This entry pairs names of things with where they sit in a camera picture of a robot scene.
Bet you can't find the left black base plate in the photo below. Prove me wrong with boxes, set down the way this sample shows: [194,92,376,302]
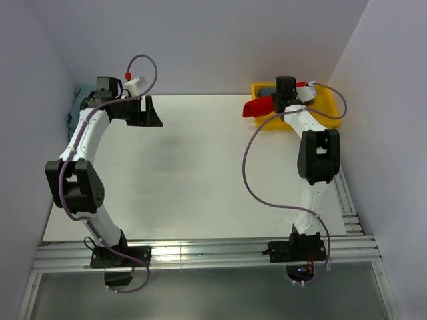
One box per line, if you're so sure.
[90,246,152,269]

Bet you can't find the aluminium front rail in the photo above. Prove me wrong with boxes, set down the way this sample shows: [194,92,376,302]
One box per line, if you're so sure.
[31,235,382,273]

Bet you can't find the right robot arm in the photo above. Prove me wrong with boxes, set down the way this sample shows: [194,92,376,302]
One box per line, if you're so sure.
[272,76,340,260]

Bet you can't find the light blue t shirt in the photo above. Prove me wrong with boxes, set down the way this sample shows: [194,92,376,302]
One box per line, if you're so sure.
[67,85,95,140]

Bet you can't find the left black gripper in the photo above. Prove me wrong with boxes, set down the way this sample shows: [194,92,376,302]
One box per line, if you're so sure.
[113,95,163,127]

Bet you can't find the yellow plastic tray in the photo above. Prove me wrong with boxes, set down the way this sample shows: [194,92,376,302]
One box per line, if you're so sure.
[254,85,340,131]

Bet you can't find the red t shirt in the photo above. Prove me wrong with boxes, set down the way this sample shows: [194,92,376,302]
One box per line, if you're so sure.
[242,81,310,119]

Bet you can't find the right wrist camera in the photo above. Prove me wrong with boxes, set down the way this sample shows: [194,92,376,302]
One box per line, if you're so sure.
[296,81,317,103]

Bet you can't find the rolled dark grey t shirt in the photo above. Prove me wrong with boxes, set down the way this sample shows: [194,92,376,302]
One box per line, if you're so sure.
[256,86,276,98]

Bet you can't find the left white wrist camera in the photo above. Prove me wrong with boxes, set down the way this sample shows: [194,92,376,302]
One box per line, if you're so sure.
[123,71,147,97]

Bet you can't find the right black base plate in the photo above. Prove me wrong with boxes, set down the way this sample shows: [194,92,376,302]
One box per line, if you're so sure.
[262,241,327,263]

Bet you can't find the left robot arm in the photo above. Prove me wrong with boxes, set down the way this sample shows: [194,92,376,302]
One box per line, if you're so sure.
[45,73,163,266]

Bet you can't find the aluminium side rail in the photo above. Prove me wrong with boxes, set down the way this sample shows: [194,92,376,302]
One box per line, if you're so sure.
[333,169,365,236]

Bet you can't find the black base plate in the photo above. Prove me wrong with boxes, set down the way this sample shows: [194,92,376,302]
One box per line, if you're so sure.
[262,241,327,263]
[90,246,152,269]

